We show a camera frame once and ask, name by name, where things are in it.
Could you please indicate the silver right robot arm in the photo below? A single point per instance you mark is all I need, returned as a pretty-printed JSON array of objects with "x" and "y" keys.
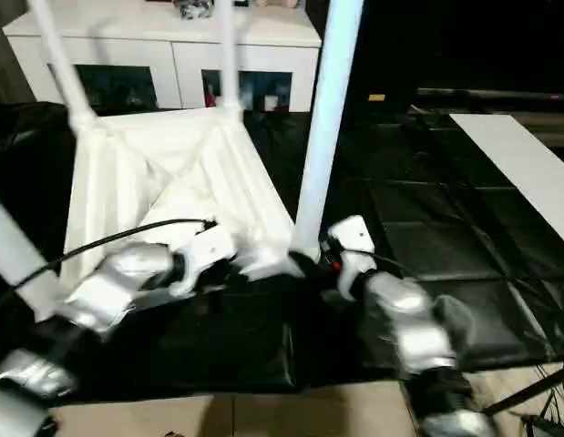
[{"x": 405, "y": 332}]

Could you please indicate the white plastic table leg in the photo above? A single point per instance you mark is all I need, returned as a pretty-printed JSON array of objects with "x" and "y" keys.
[
  {"x": 229, "y": 50},
  {"x": 327, "y": 118},
  {"x": 17, "y": 259},
  {"x": 63, "y": 64}
]

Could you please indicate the black stand leg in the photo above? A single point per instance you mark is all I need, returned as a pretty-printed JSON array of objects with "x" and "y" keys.
[{"x": 532, "y": 391}]

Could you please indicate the black work mat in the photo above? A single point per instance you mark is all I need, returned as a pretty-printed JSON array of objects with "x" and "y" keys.
[{"x": 427, "y": 218}]

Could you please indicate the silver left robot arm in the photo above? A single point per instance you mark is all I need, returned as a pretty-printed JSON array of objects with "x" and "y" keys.
[{"x": 108, "y": 291}]

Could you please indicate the small grey object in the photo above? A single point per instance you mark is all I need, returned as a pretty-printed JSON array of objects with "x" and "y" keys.
[{"x": 192, "y": 7}]

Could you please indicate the small yellow tag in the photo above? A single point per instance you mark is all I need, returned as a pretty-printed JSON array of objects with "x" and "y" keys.
[{"x": 376, "y": 96}]

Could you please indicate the flat white board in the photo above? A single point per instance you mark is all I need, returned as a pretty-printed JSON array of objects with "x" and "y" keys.
[{"x": 528, "y": 164}]

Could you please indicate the white cabinet with glass doors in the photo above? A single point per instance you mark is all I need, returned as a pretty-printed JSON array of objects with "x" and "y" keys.
[{"x": 154, "y": 36}]

